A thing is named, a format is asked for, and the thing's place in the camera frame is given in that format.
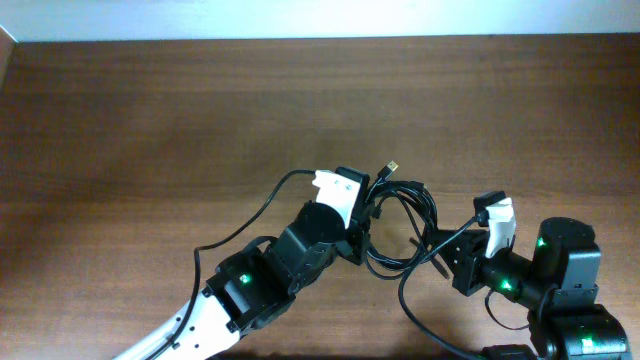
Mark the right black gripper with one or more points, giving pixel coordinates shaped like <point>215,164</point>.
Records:
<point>463,265</point>

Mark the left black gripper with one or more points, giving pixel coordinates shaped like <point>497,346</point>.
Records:
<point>356,231</point>

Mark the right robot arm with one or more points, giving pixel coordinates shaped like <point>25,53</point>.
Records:
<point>557,286</point>

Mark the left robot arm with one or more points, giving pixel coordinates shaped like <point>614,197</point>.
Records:
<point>253,287</point>

